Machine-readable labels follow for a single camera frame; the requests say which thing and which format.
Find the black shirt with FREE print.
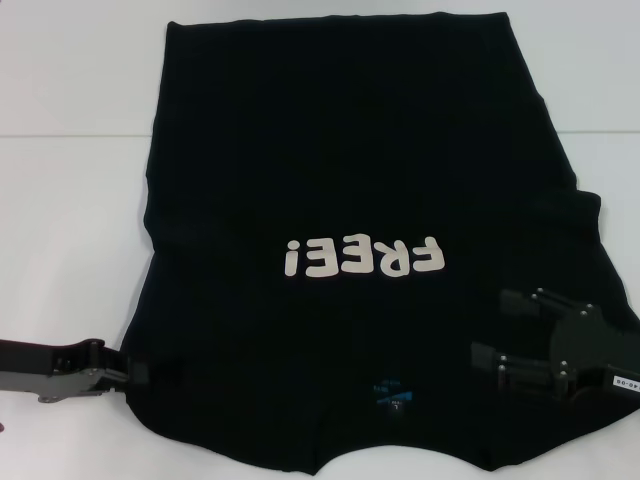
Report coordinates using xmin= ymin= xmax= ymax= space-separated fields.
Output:
xmin=119 ymin=10 xmax=640 ymax=476

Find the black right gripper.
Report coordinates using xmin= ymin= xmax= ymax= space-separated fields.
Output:
xmin=471 ymin=287 xmax=640 ymax=402

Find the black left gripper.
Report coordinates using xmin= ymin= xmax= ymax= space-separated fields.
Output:
xmin=0 ymin=338 xmax=150 ymax=404

